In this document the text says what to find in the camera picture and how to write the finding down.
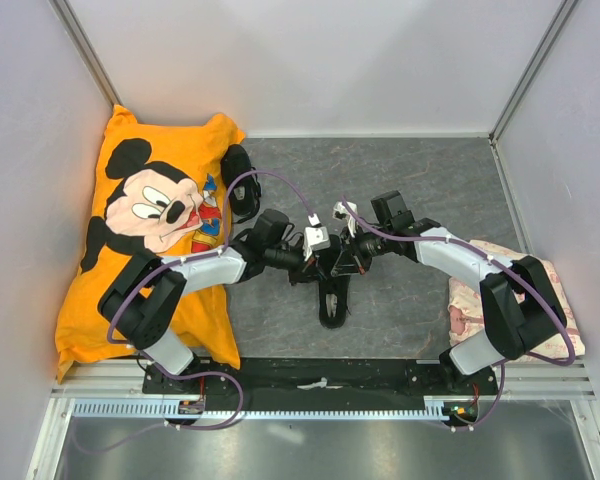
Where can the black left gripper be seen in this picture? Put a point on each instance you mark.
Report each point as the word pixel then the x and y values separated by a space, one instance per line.
pixel 306 271

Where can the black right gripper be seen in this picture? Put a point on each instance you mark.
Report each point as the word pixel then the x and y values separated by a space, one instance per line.
pixel 361 261

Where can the black shoelace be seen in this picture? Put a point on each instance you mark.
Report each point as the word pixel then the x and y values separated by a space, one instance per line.
pixel 333 293

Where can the black canvas sneaker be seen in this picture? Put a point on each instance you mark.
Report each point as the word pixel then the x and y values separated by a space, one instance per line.
pixel 333 301

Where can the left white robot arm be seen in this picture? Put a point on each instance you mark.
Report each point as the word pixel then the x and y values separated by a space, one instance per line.
pixel 142 301

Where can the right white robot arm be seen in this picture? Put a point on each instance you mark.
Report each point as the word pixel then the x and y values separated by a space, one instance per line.
pixel 520 307

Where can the white tape scrap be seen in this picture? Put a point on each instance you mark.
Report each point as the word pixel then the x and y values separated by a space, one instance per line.
pixel 323 383

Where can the orange Mickey Mouse pillow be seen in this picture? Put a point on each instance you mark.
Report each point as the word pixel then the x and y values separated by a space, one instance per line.
pixel 157 188

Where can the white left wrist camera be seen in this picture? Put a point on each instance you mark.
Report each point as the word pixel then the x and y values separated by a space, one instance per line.
pixel 316 237

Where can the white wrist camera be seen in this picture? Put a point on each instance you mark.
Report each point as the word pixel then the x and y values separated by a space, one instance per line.
pixel 316 237
pixel 342 212

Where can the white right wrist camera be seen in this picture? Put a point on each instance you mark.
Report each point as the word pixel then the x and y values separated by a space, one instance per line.
pixel 342 212

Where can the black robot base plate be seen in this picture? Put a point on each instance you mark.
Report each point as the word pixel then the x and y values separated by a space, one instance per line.
pixel 403 377

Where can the grey slotted cable duct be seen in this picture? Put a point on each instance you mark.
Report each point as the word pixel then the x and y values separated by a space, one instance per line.
pixel 179 409

